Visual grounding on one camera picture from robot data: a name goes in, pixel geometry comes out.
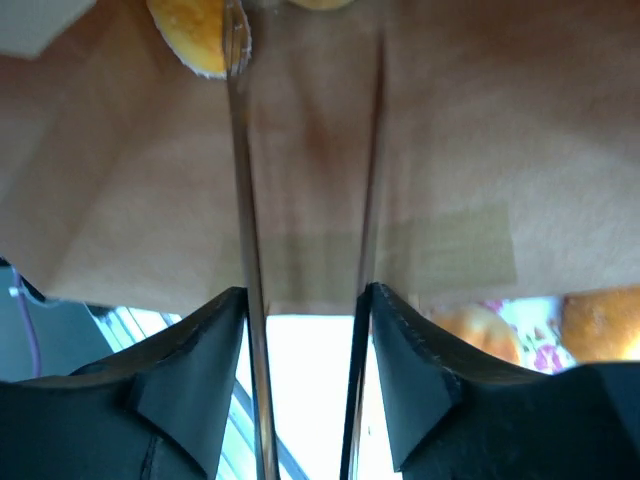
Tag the red paper bag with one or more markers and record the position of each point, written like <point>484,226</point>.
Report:
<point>511,155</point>

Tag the orange long fake bread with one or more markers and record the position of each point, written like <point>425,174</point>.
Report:
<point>601,326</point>

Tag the metal tongs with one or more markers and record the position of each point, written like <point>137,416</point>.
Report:
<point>267,459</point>

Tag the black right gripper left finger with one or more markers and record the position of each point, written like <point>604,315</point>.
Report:
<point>78,427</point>

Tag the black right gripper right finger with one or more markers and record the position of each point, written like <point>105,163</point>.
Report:
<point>455,412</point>

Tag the orange round fake bread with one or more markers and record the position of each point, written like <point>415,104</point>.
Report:
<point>483,329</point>

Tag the floral rectangular tray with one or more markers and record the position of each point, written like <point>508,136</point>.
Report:
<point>536,321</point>

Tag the small round fake bread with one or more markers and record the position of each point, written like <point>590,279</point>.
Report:
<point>211,38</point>

